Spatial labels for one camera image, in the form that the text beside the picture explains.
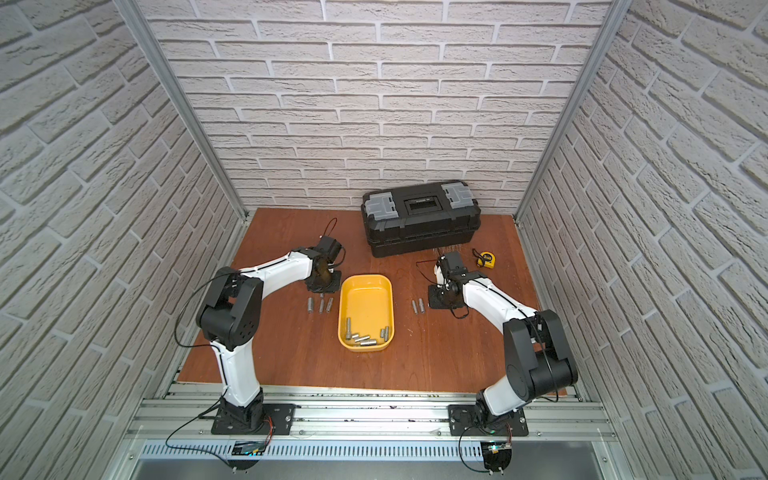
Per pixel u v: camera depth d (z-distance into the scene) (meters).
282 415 0.74
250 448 0.71
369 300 0.95
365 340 0.87
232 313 0.51
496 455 0.70
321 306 0.92
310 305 0.94
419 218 0.97
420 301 0.95
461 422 0.74
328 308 0.92
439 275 0.85
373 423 0.76
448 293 0.67
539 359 0.44
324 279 0.82
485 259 1.03
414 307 0.94
